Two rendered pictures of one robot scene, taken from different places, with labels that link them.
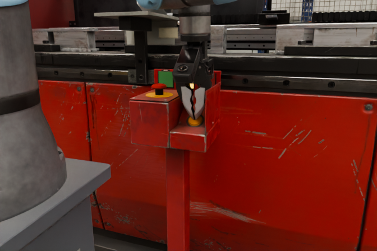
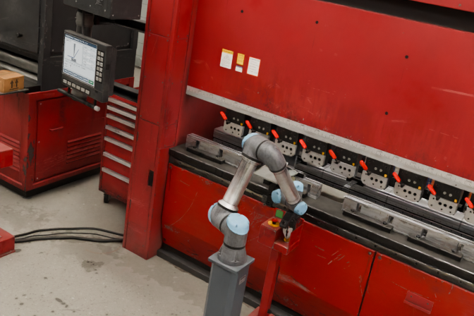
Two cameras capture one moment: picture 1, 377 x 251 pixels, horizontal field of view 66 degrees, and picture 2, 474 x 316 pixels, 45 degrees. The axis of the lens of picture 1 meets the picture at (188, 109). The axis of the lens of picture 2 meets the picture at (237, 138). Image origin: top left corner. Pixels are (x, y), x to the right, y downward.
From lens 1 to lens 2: 2.67 m
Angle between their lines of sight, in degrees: 13
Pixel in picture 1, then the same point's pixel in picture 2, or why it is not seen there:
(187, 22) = not seen: hidden behind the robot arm
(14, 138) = (242, 252)
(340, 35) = (372, 211)
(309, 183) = (339, 281)
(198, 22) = not seen: hidden behind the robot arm
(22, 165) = (242, 257)
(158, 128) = (269, 240)
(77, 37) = (237, 159)
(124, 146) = (251, 233)
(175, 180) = (273, 262)
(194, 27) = not seen: hidden behind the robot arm
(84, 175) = (250, 259)
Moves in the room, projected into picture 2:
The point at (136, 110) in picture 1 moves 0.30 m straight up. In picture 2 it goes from (262, 229) to (271, 183)
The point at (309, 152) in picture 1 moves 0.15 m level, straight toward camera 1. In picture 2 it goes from (342, 265) to (329, 274)
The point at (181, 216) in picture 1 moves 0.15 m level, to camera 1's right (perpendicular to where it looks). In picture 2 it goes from (271, 278) to (296, 285)
